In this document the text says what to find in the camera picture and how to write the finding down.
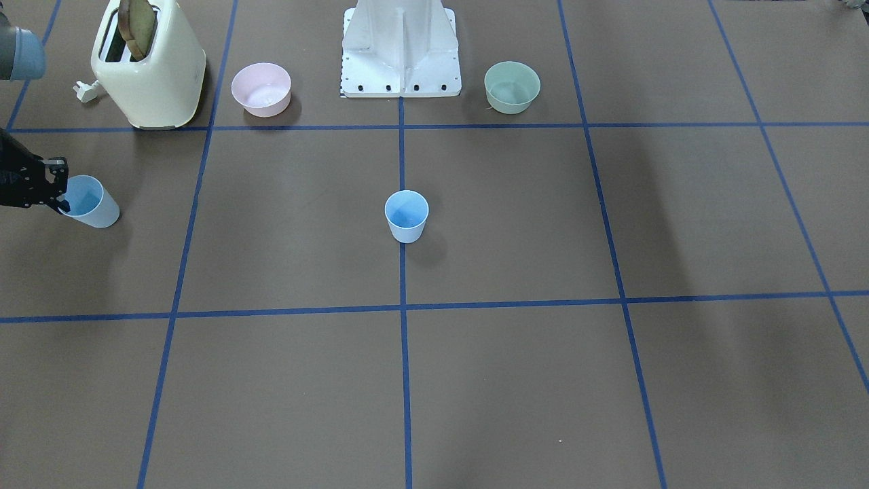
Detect light blue plastic cup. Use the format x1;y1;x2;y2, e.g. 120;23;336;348
383;189;430;244
58;175;121;229

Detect green bowl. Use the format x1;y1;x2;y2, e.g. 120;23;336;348
484;60;541;115

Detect pink bowl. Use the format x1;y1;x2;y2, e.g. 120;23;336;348
230;62;292;117

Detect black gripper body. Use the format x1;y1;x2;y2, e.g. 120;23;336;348
1;129;69;209

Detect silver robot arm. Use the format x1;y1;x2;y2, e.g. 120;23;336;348
1;14;71;214

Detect toast slice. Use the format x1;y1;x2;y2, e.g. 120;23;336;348
117;0;158;62

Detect cream toaster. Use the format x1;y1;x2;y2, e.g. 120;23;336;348
90;1;207;130

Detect white toaster plug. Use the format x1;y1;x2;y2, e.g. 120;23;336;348
73;80;105;103

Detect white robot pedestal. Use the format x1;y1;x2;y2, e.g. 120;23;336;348
339;1;462;98

